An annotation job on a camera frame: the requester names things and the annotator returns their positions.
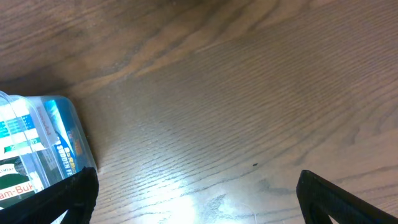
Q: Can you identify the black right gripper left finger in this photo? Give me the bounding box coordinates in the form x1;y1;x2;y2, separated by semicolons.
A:
1;167;99;224

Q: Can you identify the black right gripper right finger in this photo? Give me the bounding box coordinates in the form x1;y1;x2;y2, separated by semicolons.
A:
296;170;397;224

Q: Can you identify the blue Kool Fever box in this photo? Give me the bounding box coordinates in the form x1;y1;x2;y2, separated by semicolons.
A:
44;98;83;177

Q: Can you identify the green round tin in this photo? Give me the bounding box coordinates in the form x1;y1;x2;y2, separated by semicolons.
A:
1;164;35;210

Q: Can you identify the white Panadol box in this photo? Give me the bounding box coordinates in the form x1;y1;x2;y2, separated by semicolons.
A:
1;95;58;160

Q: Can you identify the clear plastic container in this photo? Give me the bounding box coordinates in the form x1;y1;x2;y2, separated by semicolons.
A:
1;92;96;209

